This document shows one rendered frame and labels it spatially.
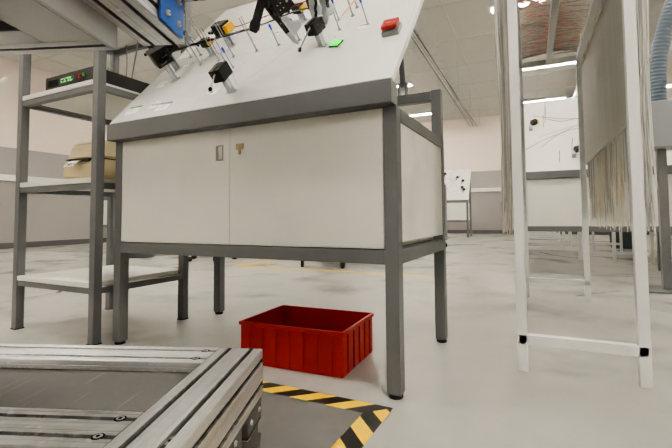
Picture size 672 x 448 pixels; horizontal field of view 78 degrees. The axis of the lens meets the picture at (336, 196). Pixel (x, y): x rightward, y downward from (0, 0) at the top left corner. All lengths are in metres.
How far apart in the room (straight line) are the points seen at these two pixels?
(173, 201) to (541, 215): 3.12
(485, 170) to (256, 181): 11.27
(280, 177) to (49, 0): 0.78
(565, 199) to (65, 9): 3.71
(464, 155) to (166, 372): 11.96
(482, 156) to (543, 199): 8.57
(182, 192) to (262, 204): 0.36
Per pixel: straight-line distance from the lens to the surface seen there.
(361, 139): 1.21
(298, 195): 1.29
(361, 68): 1.29
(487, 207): 12.36
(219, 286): 2.26
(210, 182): 1.51
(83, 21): 0.84
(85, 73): 2.10
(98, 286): 1.93
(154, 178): 1.72
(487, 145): 12.52
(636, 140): 1.51
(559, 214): 3.99
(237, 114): 1.41
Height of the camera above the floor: 0.49
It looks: 3 degrees up
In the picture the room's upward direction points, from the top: straight up
